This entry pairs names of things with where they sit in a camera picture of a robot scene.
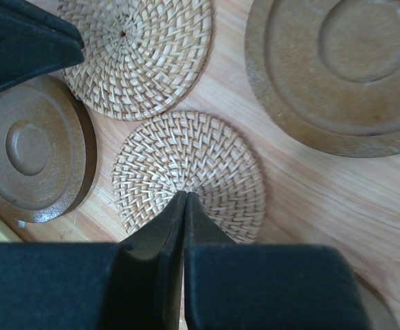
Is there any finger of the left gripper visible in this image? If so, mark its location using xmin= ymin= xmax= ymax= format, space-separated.
xmin=0 ymin=1 xmax=84 ymax=92

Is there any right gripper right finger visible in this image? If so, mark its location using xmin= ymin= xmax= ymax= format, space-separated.
xmin=184 ymin=193 xmax=371 ymax=329

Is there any brown wooden coaster top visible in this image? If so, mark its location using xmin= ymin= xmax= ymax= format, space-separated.
xmin=245 ymin=1 xmax=400 ymax=158

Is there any large woven rattan coaster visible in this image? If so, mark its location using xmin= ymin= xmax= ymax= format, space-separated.
xmin=58 ymin=1 xmax=214 ymax=121

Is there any brown wooden coaster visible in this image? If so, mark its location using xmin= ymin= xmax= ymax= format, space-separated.
xmin=245 ymin=1 xmax=400 ymax=158
xmin=0 ymin=75 xmax=97 ymax=223
xmin=355 ymin=273 xmax=400 ymax=330

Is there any small woven rattan coaster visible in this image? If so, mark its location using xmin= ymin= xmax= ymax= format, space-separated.
xmin=111 ymin=111 xmax=266 ymax=243

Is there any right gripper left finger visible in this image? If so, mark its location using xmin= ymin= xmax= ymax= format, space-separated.
xmin=0 ymin=192 xmax=186 ymax=329

